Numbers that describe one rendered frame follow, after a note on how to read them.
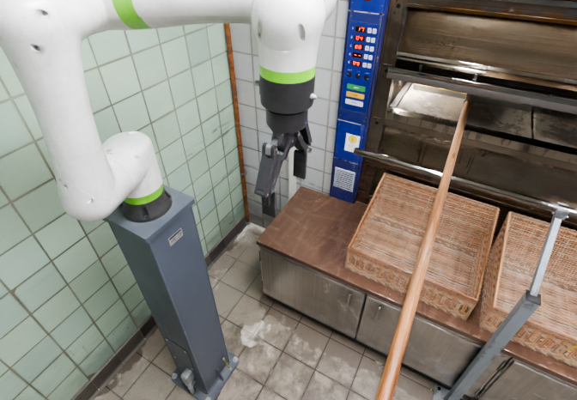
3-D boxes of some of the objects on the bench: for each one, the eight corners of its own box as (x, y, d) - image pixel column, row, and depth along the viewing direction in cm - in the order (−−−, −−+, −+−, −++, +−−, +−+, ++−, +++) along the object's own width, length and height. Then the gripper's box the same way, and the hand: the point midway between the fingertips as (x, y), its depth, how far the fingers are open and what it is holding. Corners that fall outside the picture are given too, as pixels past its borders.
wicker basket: (485, 248, 174) (507, 209, 157) (622, 293, 153) (665, 254, 136) (476, 328, 141) (503, 289, 123) (649, 401, 120) (711, 366, 103)
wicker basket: (374, 209, 197) (383, 170, 179) (481, 245, 175) (501, 206, 158) (342, 269, 164) (348, 228, 147) (467, 324, 142) (492, 285, 125)
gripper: (299, 74, 69) (295, 159, 83) (227, 131, 52) (238, 226, 66) (333, 81, 67) (324, 168, 81) (270, 144, 50) (271, 240, 64)
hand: (285, 190), depth 73 cm, fingers open, 13 cm apart
